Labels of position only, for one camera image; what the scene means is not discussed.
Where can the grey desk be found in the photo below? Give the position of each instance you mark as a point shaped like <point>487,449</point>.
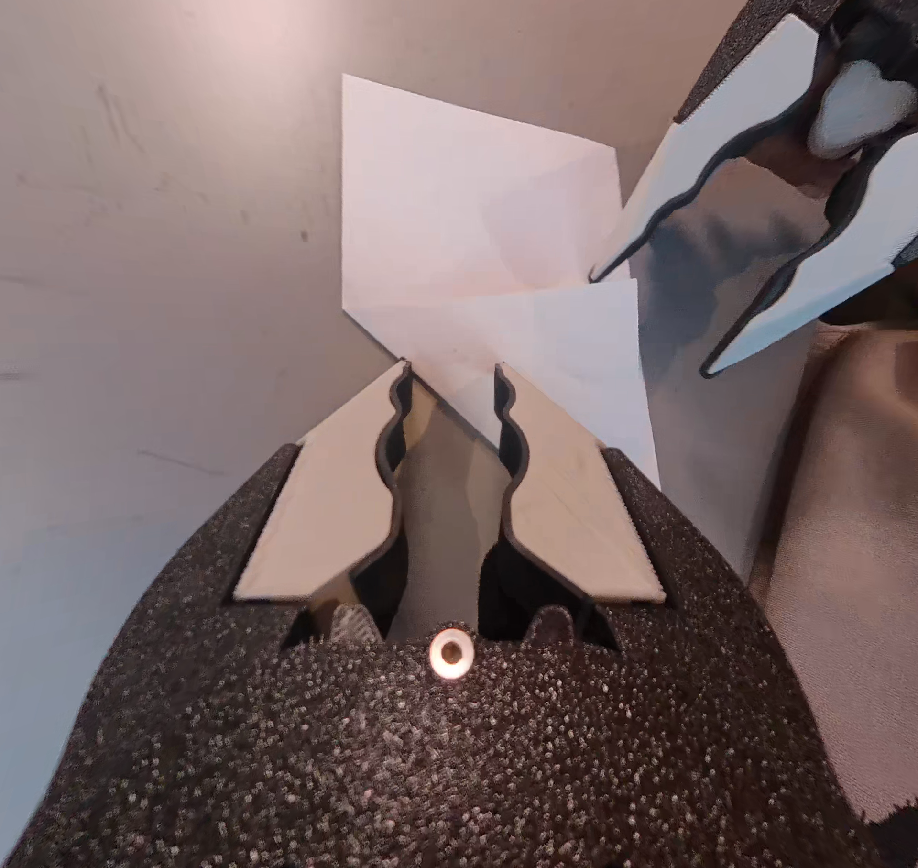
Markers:
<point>179,237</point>

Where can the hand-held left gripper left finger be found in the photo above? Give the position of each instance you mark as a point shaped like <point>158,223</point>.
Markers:
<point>323,516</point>

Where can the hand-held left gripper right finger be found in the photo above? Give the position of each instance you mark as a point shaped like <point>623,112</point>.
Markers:
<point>581,516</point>

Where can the white paper sheet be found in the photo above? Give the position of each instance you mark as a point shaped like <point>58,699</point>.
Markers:
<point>466,201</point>

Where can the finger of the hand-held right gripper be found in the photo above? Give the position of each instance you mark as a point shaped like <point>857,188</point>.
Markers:
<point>860,251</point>
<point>717,115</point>

